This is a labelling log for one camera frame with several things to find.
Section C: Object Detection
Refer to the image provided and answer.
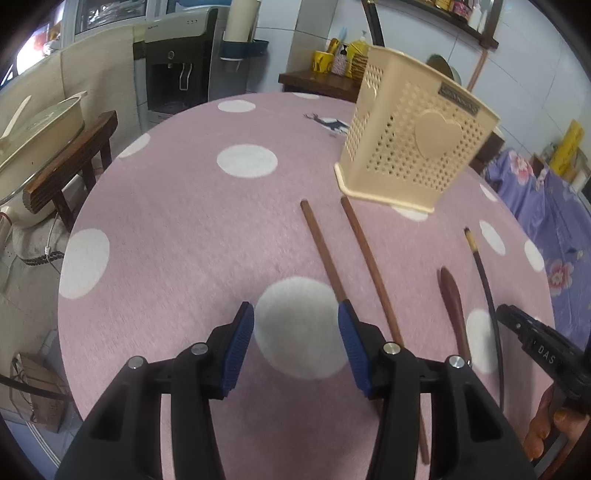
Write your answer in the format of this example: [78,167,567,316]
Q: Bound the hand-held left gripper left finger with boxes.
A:
[54,301,256,480]

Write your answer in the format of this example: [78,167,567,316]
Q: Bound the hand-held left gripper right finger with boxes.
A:
[337,299,539,480]

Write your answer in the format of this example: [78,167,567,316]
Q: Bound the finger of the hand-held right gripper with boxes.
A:
[495,304,548,344]

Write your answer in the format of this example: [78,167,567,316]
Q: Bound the black chopstick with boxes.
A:
[464,227,506,411]

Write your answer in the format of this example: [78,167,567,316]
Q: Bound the dark wooden spoon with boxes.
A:
[438,266,472,367]

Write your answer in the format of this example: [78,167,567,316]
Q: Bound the brown wooden chopstick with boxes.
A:
[341,196,431,464]
[300,199,348,308]

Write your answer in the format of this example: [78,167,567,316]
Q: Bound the cream perforated utensil holder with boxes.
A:
[335,45,502,214]

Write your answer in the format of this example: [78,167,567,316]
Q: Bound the person's right hand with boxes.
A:
[523,383,585,462]

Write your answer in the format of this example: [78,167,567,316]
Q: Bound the purple floral cloth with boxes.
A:
[480,148,591,333]

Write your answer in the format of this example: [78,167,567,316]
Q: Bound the pink polka dot tablecloth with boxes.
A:
[58,91,557,480]

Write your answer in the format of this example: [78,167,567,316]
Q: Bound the yellow box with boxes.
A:
[549,119,585,176]

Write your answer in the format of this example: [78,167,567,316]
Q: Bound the cardboard box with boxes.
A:
[11,353,70,435]

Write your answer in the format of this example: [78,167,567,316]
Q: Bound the dark wooden chair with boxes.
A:
[22,111,118,232]

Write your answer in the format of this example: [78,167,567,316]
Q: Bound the dark wooden counter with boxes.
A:
[278,69,363,103]

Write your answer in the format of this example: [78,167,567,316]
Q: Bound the brown and cream container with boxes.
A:
[427,54,462,84]

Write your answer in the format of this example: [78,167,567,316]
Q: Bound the cream frying pan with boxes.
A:
[0,91,88,162]

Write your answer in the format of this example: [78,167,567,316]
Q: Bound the yellow soap bottle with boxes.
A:
[348,30,372,61]

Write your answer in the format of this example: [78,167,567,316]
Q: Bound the grey water dispenser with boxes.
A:
[133,7,220,125]

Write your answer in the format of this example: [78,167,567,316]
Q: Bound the row of colourful packets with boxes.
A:
[436,0,490,33]

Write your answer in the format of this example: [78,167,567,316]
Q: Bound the window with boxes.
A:
[0,0,153,88]

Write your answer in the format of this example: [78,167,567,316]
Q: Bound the black cable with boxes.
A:
[18,249,65,268]

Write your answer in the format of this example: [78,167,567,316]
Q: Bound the dark wooden wall shelf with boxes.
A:
[365,0,499,49]

